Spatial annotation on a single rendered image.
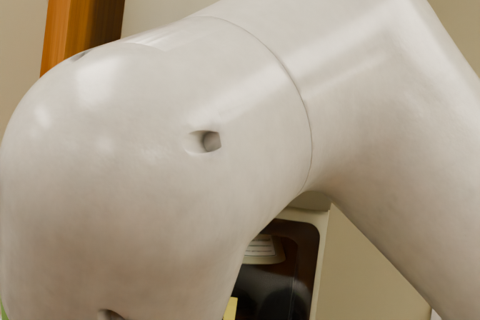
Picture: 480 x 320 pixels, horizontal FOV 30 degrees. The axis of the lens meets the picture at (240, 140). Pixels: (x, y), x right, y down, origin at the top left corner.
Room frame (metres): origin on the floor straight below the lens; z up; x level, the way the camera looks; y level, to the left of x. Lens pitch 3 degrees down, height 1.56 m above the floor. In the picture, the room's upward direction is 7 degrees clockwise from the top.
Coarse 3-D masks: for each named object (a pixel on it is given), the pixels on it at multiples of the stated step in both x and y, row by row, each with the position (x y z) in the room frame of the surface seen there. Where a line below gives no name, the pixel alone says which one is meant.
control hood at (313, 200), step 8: (304, 192) 1.18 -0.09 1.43; (312, 192) 1.18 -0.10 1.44; (320, 192) 1.18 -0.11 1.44; (296, 200) 1.20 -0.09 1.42; (304, 200) 1.20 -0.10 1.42; (312, 200) 1.19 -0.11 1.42; (320, 200) 1.19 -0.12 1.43; (328, 200) 1.19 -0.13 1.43; (304, 208) 1.21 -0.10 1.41; (312, 208) 1.21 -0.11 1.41; (320, 208) 1.20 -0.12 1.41; (328, 208) 1.20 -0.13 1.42
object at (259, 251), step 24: (264, 240) 1.23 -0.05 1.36; (288, 240) 1.22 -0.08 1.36; (312, 240) 1.22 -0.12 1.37; (264, 264) 1.22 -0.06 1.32; (288, 264) 1.22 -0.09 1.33; (312, 264) 1.22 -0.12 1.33; (240, 288) 1.23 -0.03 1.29; (264, 288) 1.22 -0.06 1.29; (288, 288) 1.22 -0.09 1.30; (312, 288) 1.22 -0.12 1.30; (240, 312) 1.23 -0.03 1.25; (264, 312) 1.22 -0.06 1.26; (288, 312) 1.22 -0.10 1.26
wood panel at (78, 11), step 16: (64, 0) 1.17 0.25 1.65; (80, 0) 1.22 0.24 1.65; (96, 0) 1.30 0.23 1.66; (112, 0) 1.40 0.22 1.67; (48, 16) 1.17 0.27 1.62; (64, 16) 1.17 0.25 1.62; (80, 16) 1.23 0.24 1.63; (96, 16) 1.31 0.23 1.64; (112, 16) 1.41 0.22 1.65; (48, 32) 1.17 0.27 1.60; (64, 32) 1.17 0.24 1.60; (80, 32) 1.23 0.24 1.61; (96, 32) 1.32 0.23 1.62; (112, 32) 1.42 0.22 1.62; (48, 48) 1.17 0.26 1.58; (64, 48) 1.17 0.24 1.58; (80, 48) 1.24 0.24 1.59; (48, 64) 1.17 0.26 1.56
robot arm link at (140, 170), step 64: (64, 64) 0.39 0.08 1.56; (128, 64) 0.38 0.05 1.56; (192, 64) 0.39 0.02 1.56; (256, 64) 0.41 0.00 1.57; (64, 128) 0.36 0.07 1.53; (128, 128) 0.36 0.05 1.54; (192, 128) 0.37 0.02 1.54; (256, 128) 0.40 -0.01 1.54; (0, 192) 0.39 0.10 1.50; (64, 192) 0.36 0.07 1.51; (128, 192) 0.36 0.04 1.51; (192, 192) 0.36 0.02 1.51; (256, 192) 0.39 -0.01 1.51; (0, 256) 0.42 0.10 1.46; (64, 256) 0.37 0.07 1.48; (128, 256) 0.36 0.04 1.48; (192, 256) 0.37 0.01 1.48
